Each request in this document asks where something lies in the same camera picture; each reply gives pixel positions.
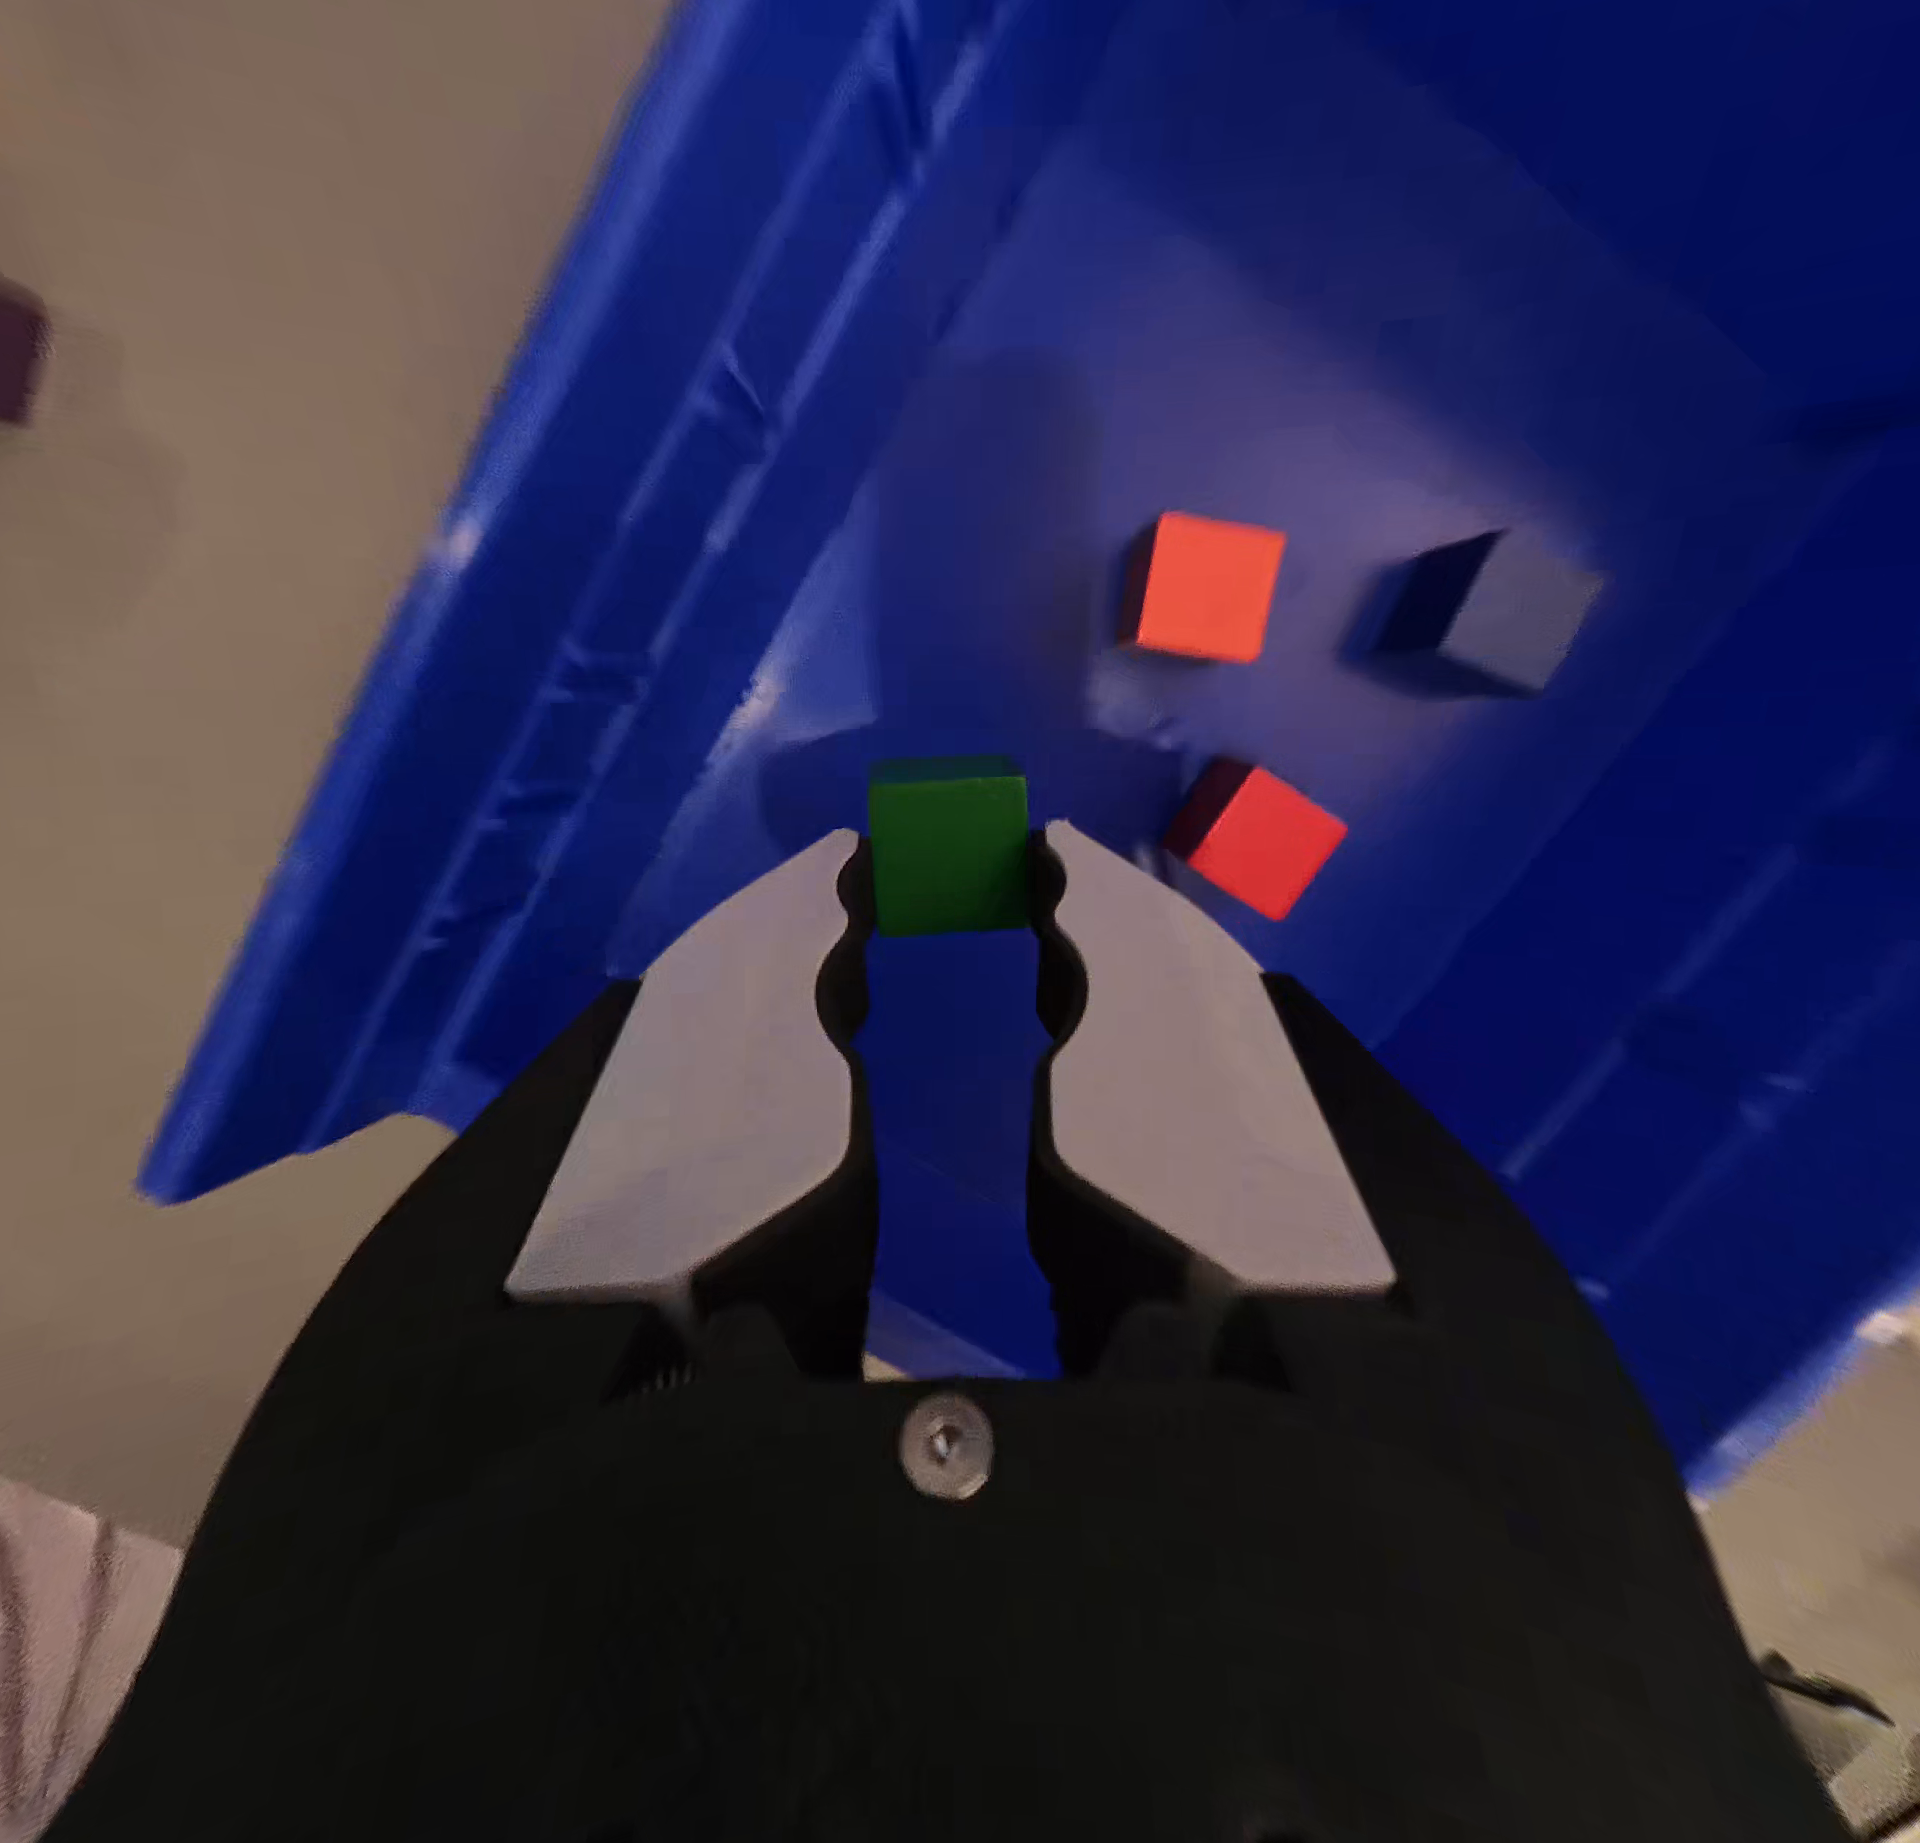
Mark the blue wooden cube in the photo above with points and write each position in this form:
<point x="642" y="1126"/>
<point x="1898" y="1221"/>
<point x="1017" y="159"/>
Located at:
<point x="1509" y="621"/>

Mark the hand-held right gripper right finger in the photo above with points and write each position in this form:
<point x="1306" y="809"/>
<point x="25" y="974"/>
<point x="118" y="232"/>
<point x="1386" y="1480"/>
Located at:
<point x="1215" y="1107"/>

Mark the orange wooden cube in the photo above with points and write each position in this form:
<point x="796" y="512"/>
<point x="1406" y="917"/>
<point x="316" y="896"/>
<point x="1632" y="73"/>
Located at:
<point x="1215" y="590"/>

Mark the red wooden cube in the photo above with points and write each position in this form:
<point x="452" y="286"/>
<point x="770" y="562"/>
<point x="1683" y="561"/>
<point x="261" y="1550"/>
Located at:
<point x="1267" y="847"/>

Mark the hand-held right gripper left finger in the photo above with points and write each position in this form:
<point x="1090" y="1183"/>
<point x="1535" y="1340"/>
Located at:
<point x="691" y="1107"/>

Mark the purple wooden cube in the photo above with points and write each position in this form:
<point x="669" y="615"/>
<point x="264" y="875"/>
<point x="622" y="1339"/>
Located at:
<point x="19" y="357"/>

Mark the green wooden cube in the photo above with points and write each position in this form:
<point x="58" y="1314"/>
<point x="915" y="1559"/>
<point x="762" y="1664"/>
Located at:
<point x="947" y="853"/>

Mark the blue plastic bin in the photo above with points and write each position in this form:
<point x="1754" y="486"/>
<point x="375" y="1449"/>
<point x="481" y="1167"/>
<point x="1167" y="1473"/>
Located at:
<point x="1426" y="224"/>

